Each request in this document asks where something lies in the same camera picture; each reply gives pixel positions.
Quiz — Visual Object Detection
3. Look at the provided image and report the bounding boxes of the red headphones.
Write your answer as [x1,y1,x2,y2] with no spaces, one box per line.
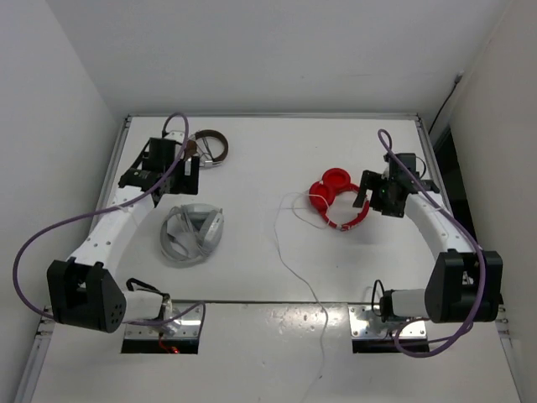
[308,168,369,232]

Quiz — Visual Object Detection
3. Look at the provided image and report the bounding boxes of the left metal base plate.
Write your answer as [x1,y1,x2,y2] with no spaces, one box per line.
[124,300,206,341]

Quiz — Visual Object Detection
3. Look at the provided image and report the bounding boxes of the metal base plate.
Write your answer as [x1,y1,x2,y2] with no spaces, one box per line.
[348,304,427,341]
[124,300,206,341]

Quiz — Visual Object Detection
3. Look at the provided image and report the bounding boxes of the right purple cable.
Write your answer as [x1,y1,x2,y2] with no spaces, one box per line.
[378,128,488,359]

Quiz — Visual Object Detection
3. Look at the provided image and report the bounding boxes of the grey white headphones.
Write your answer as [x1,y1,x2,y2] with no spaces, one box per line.
[159,203,225,268]

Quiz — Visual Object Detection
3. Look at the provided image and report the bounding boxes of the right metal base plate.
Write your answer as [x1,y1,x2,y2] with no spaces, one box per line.
[348,304,427,341]

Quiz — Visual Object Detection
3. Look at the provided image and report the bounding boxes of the purple cable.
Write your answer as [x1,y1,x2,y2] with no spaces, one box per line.
[12,112,206,327]
[378,128,488,359]

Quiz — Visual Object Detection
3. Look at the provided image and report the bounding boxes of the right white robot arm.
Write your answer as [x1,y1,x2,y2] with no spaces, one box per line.
[353,153,503,323]

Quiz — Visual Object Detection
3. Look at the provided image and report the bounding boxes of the brown silver headphones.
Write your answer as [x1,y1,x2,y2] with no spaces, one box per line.
[186,129,229,170]

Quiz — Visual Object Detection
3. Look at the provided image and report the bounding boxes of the black wall cable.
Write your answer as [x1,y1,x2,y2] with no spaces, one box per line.
[427,75,462,135]

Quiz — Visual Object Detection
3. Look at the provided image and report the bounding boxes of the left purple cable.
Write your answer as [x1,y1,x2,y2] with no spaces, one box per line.
[12,112,206,327]

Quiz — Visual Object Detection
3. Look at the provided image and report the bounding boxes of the white headphone cable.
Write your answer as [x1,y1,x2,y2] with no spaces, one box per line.
[273,180,352,403]

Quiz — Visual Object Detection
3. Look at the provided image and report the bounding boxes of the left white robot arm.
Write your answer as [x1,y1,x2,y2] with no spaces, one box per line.
[47,132,200,333]

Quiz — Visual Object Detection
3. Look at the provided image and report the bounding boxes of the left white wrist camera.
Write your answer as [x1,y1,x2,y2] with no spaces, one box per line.
[164,130,185,145]

